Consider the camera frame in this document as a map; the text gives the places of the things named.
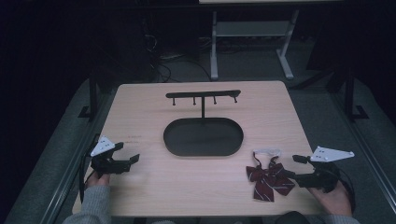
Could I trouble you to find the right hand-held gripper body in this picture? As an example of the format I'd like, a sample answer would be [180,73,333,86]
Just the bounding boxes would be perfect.
[294,146,356,194]

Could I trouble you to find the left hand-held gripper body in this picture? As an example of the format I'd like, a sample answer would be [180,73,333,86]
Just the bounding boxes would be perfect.
[89,135,132,179]

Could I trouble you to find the dark red striped bow tie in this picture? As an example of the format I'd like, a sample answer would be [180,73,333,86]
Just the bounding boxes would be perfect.
[246,148,296,203]

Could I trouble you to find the black hook rack with tray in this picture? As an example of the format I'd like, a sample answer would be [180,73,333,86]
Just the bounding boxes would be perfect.
[163,89,245,158]

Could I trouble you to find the person's left hand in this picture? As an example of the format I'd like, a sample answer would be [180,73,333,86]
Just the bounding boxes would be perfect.
[86,171,110,189]

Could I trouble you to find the person's right hand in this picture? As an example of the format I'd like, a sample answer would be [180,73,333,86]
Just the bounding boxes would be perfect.
[307,183,354,217]

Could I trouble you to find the black round object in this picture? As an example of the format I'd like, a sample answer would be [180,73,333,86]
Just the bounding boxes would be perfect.
[275,211,312,224]

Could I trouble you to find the black metal stand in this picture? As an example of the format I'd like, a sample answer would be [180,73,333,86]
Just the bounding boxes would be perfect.
[78,76,104,122]
[344,66,370,122]

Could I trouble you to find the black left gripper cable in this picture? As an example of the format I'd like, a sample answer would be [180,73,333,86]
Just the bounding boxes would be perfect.
[78,133,101,204]

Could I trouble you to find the grey metal rail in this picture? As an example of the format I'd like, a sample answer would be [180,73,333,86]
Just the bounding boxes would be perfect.
[330,91,396,216]
[39,91,110,224]

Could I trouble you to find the black floor cables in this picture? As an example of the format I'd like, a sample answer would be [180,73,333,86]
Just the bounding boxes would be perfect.
[141,18,213,84]

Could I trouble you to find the white metal desk frame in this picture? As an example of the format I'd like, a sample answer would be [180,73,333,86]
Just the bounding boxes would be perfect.
[198,0,344,81]

